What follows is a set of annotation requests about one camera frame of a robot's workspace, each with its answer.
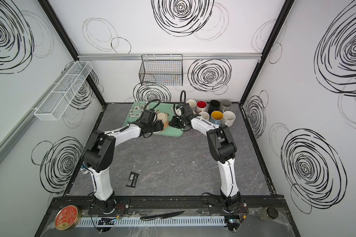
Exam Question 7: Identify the orange cream mug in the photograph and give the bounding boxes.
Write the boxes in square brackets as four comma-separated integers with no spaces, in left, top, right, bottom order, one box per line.
[157,112,169,130]

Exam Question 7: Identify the green floral tray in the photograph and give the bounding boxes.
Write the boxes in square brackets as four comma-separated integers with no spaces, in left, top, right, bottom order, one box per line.
[123,101,184,137]

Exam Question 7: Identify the cream white mug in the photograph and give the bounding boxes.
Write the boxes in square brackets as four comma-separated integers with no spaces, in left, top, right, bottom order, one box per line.
[196,100,208,114]

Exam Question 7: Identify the black mug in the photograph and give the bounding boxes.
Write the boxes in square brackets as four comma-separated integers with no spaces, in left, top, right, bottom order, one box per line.
[208,100,221,115]

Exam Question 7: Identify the blue mug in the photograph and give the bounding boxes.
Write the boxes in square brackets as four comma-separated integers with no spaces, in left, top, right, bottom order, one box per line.
[210,111,224,125]

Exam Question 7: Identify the grey brown mug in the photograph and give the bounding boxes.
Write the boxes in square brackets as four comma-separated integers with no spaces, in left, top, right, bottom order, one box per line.
[219,99,232,113]

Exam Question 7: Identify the speckled cream mug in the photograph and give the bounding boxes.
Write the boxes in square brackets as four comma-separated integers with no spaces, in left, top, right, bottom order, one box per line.
[222,111,236,127]

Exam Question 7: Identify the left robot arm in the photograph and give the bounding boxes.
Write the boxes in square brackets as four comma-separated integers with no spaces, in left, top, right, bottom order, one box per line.
[81,99,164,214]

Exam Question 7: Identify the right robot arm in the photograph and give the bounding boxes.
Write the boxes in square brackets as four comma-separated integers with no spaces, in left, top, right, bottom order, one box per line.
[169,90,241,212]

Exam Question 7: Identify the teal white cup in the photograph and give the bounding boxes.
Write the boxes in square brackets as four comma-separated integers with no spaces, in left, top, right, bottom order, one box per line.
[80,166,88,174]

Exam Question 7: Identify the black knife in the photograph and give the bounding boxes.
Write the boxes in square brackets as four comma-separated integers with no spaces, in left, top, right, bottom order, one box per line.
[139,211,185,221]

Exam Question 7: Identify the white mesh shelf basket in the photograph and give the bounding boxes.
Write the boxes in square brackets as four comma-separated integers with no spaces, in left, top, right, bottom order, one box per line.
[34,61,93,121]

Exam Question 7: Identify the red round tin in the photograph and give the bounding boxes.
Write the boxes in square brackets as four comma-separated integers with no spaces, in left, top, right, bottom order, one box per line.
[54,205,81,231]

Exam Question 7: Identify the dark lidded jar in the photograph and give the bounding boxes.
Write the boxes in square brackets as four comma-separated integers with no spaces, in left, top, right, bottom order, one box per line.
[259,206,279,221]

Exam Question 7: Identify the black wire basket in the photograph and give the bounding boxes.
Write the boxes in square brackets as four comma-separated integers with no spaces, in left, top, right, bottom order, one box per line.
[138,54,184,86]

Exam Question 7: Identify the white slotted cable duct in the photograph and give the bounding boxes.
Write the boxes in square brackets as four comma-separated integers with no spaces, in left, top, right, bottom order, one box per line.
[76,216,225,228]

